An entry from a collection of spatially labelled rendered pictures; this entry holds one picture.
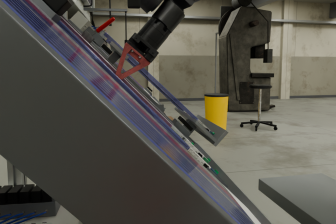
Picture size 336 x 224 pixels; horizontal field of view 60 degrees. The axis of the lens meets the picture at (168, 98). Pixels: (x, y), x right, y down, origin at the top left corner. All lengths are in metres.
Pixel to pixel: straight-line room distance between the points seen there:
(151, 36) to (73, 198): 0.49
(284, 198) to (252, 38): 5.75
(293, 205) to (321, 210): 0.07
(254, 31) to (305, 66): 3.87
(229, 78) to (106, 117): 6.19
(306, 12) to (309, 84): 2.24
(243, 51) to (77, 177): 6.31
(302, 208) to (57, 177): 0.75
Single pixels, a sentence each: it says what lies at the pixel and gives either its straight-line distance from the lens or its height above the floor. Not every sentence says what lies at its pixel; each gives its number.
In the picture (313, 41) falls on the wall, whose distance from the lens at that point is 10.30.
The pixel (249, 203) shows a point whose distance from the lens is 0.55.
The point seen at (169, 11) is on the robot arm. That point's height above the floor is 1.08.
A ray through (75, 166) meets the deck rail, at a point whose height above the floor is 0.91.
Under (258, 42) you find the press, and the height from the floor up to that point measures 1.50.
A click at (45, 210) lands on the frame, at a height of 0.64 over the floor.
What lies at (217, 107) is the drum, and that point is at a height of 0.39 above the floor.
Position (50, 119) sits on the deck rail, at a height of 0.93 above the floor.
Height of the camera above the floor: 0.96
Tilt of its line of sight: 6 degrees down
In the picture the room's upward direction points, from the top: straight up
